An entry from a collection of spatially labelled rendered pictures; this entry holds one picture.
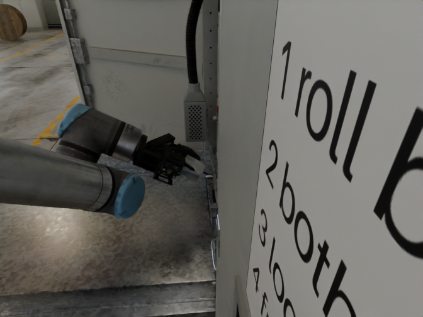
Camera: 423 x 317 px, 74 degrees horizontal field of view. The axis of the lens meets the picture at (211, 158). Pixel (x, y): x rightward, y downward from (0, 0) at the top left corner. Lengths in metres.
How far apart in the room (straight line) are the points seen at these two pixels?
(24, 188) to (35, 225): 0.59
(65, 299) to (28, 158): 0.40
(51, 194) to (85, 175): 0.06
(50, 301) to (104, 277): 0.12
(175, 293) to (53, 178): 0.39
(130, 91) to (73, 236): 0.63
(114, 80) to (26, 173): 0.92
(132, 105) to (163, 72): 0.24
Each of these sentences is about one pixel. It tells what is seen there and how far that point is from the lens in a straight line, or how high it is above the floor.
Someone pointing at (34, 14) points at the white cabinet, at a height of 0.49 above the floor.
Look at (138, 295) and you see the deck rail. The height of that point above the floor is 0.88.
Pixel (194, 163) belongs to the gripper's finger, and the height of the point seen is 1.06.
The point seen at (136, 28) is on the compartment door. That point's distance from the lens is 1.16.
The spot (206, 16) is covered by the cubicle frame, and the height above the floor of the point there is 1.38.
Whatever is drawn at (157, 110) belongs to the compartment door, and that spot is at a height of 1.01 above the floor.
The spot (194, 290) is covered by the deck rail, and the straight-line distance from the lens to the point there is 0.69.
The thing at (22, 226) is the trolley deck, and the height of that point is 0.85.
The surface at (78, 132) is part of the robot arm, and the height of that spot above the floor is 1.19.
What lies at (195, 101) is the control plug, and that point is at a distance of 0.90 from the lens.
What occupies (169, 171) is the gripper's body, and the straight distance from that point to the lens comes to 0.71.
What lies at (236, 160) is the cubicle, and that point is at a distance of 0.17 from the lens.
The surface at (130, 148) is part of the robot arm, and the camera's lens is 0.68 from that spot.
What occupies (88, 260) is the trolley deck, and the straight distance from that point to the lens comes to 0.85.
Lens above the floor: 1.47
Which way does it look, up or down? 32 degrees down
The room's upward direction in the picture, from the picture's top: straight up
